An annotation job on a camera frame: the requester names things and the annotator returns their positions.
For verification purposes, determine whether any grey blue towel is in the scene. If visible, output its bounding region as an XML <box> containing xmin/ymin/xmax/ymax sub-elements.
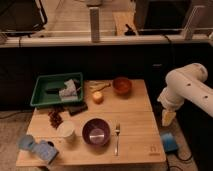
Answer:
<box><xmin>59</xmin><ymin>79</ymin><xmax>78</xmax><ymax>101</ymax></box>

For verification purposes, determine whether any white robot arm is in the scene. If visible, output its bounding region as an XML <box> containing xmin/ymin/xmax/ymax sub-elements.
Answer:
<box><xmin>157</xmin><ymin>63</ymin><xmax>213</xmax><ymax>126</ymax></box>

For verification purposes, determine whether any blue device on floor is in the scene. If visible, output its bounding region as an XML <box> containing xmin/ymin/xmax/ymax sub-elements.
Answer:
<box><xmin>161</xmin><ymin>133</ymin><xmax>178</xmax><ymax>153</ymax></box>

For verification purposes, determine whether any wooden table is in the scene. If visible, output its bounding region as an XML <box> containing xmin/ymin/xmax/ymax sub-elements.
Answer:
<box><xmin>15</xmin><ymin>78</ymin><xmax>167</xmax><ymax>168</ymax></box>

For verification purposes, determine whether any silver fork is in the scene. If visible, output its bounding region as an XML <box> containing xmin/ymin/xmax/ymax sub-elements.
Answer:
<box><xmin>115</xmin><ymin>123</ymin><xmax>120</xmax><ymax>156</ymax></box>

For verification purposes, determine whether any brown wooden bowl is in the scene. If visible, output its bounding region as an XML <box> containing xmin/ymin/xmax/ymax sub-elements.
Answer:
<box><xmin>112</xmin><ymin>77</ymin><xmax>132</xmax><ymax>95</ymax></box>

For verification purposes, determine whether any yellow round fruit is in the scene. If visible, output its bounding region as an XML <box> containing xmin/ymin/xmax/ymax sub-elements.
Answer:
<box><xmin>92</xmin><ymin>91</ymin><xmax>104</xmax><ymax>104</ymax></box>

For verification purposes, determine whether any purple bowl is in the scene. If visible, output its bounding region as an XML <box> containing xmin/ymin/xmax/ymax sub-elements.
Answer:
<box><xmin>82</xmin><ymin>118</ymin><xmax>111</xmax><ymax>147</ymax></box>

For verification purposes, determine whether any pale banana peel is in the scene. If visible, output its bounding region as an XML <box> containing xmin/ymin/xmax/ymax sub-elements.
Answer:
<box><xmin>89</xmin><ymin>81</ymin><xmax>110</xmax><ymax>92</ymax></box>

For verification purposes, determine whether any black rectangular block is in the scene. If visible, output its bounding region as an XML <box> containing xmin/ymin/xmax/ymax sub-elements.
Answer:
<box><xmin>68</xmin><ymin>103</ymin><xmax>88</xmax><ymax>116</ymax></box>

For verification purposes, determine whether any black monitor right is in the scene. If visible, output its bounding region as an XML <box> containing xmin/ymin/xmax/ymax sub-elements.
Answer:
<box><xmin>134</xmin><ymin>0</ymin><xmax>191</xmax><ymax>35</ymax></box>

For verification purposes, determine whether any black monitor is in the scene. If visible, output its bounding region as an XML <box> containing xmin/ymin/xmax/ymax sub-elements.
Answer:
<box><xmin>0</xmin><ymin>0</ymin><xmax>48</xmax><ymax>32</ymax></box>
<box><xmin>134</xmin><ymin>0</ymin><xmax>191</xmax><ymax>35</ymax></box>

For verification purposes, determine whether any white paper cup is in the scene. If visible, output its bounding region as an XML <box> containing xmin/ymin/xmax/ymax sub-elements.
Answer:
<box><xmin>57</xmin><ymin>121</ymin><xmax>75</xmax><ymax>141</ymax></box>

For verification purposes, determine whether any green plastic tray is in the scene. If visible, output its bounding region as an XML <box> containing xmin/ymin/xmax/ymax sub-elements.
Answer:
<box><xmin>30</xmin><ymin>72</ymin><xmax>84</xmax><ymax>108</ymax></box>

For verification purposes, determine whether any blue sponge cloth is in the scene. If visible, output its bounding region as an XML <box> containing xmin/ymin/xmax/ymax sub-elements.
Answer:
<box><xmin>32</xmin><ymin>140</ymin><xmax>59</xmax><ymax>164</ymax></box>

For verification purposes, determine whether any light blue small cup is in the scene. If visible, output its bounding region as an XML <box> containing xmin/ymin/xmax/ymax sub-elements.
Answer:
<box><xmin>18</xmin><ymin>135</ymin><xmax>35</xmax><ymax>151</ymax></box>

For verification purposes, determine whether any black monitor left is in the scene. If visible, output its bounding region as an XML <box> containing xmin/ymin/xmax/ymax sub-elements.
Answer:
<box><xmin>0</xmin><ymin>0</ymin><xmax>48</xmax><ymax>32</ymax></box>

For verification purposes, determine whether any grey upright post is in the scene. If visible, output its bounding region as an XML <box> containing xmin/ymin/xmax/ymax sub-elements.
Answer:
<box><xmin>89</xmin><ymin>7</ymin><xmax>100</xmax><ymax>43</ymax></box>

